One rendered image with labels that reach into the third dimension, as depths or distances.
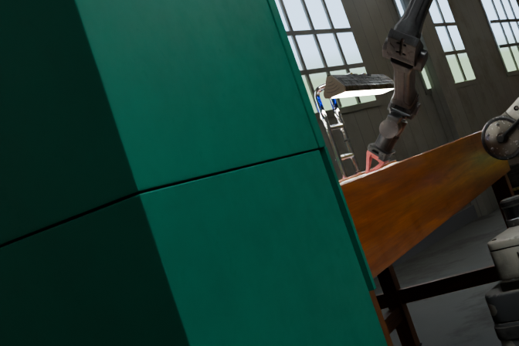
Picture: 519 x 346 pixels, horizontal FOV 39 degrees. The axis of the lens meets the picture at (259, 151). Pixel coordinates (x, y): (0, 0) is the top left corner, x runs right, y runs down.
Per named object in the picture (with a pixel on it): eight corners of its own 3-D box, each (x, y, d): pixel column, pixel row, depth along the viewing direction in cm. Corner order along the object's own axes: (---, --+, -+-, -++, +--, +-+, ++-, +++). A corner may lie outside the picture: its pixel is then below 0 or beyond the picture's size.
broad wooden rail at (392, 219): (510, 171, 290) (493, 126, 292) (355, 293, 130) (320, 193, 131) (480, 179, 296) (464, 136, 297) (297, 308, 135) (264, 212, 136)
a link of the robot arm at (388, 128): (422, 102, 223) (395, 91, 225) (415, 106, 212) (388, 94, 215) (407, 138, 226) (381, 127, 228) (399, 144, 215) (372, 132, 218)
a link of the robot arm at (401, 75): (429, 45, 184) (390, 30, 187) (420, 65, 183) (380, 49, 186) (424, 104, 224) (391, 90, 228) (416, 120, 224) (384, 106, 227)
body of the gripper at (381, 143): (365, 148, 224) (377, 127, 222) (376, 146, 234) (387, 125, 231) (384, 160, 222) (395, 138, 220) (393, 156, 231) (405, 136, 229)
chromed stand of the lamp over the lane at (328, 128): (409, 180, 282) (370, 70, 285) (394, 188, 264) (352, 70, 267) (364, 195, 291) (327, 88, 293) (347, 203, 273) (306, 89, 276)
